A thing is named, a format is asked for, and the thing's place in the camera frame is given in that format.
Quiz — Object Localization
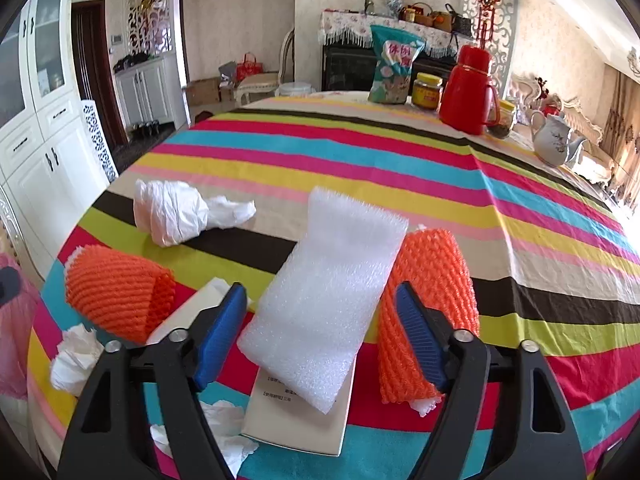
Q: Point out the white lattice partition screen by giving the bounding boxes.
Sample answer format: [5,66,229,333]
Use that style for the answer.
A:
[125,0,176,59]

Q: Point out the glass jar dark contents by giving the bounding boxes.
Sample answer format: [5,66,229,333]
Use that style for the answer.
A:
[487,100,517,140]

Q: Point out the white plastic packet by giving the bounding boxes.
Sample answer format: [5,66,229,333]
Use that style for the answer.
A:
[145,276,254,346]

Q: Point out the dark wooden door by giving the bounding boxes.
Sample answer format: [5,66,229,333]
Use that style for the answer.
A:
[71,0,129,149]

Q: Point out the yellow-lidded jar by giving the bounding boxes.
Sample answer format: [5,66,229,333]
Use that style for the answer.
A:
[411,73,444,110]

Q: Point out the cream cushioned side chair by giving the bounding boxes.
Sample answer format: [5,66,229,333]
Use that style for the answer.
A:
[235,27,296,106]

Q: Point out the brown cardboard box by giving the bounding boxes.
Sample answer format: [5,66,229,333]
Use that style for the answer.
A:
[185,77,222,107]

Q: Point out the tall white glass-door cabinet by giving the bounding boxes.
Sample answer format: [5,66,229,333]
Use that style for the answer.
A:
[0,0,121,283]

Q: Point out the row of black shoes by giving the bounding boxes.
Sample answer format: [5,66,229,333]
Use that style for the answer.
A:
[131,120,164,139]

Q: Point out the black piano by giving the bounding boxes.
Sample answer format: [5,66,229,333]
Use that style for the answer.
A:
[321,42,461,96]

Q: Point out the white tissue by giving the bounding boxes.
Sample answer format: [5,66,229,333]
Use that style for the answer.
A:
[49,323,106,397]
[149,400,259,480]

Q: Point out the white porcelain teapot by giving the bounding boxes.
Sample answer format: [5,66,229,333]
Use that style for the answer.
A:
[530,111,591,167]

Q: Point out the green snack bag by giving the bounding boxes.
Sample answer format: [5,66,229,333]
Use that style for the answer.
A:
[367,24,427,105]

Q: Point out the low white shoe cabinet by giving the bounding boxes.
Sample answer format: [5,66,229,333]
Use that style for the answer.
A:
[114,55,189,134]

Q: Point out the striped colourful tablecloth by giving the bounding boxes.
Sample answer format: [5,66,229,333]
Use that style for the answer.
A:
[27,91,640,480]

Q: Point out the white lattice column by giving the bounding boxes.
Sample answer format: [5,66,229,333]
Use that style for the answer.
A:
[462,0,521,97]

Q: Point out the red thermos jug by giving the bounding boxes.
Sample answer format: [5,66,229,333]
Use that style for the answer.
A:
[438,44,501,136]

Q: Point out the flat cream box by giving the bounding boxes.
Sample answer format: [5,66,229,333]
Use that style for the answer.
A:
[240,360,357,457]

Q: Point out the dark handbag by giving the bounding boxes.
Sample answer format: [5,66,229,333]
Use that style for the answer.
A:
[445,3,474,37]

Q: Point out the orange foam net sleeve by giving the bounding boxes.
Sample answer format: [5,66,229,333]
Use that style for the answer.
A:
[64,244,177,345]
[377,227,481,417]

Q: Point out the white foam sheet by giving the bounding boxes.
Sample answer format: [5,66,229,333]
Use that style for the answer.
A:
[237,186,410,415]

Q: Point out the red gift bag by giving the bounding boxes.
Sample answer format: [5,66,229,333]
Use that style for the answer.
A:
[236,52,265,82]

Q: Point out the black bag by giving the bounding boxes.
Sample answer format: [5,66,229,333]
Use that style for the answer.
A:
[114,54,151,74]

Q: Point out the white lattice floor panel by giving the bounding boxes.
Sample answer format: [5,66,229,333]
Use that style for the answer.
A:
[80,100,120,184]

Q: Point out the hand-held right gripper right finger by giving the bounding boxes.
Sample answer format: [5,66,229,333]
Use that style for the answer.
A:
[394,281,586,480]

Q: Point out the pink-lined trash bin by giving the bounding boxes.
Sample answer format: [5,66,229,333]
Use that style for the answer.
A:
[0,252,44,402]

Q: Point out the floral lace piano cover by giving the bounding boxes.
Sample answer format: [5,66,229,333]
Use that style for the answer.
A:
[320,9,474,59]

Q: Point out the crumpled white plastic bag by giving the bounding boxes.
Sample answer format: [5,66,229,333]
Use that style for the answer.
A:
[133,179,257,247]

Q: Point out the brown patterned curtain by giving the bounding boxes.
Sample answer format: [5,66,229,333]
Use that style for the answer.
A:
[602,65,640,212]

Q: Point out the brown wicker basket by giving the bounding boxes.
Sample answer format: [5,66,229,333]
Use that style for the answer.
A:
[402,2,436,26]

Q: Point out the ornate cream armchair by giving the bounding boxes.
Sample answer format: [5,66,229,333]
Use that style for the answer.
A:
[509,72,551,126]

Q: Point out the ornate cream sofa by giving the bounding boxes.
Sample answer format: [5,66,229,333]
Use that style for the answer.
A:
[565,95,622,187]

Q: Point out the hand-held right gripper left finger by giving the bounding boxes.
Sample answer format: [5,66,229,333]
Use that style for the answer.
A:
[57,282,248,480]

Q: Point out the round white stool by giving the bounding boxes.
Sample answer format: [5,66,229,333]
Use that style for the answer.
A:
[275,81,314,99]

